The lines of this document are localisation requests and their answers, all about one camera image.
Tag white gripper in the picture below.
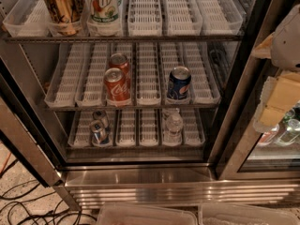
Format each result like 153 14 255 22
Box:
251 4 300 133

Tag blue Pepsi can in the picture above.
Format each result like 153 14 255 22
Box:
167 66 191 100

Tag red can behind glass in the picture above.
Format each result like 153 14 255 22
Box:
258 125 279 146

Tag stainless steel fridge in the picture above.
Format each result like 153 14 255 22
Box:
0 0 300 210

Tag front red Coca-Cola can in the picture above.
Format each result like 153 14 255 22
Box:
104 67 129 102

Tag red coca-cola can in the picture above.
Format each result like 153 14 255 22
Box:
104 67 129 102
109 52 130 79

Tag rear red Coca-Cola can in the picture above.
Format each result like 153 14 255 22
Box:
109 52 130 79

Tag rear blue silver can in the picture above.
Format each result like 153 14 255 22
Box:
93 110 109 128

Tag blue silver can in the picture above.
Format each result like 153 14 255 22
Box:
93 110 109 128
90 120 109 146

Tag front blue silver can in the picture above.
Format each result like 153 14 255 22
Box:
90 120 109 146

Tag white 7UP can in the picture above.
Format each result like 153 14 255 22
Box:
87 0 119 23

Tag gold tall can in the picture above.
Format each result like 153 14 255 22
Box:
44 0 81 36

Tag green bottle behind glass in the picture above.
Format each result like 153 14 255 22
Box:
276 109 300 146

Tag clear plastic water bottle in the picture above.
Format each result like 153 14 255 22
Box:
163 112 184 146

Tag right clear plastic bin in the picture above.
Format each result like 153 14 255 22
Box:
198 202 300 225

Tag clear plastic bin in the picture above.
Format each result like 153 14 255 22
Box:
96 203 198 225
198 202 300 225

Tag left clear plastic bin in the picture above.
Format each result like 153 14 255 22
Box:
96 203 198 225

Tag orange floor cable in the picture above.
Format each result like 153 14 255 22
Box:
0 152 13 175

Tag black floor cables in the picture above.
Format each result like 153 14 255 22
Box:
0 158 98 225

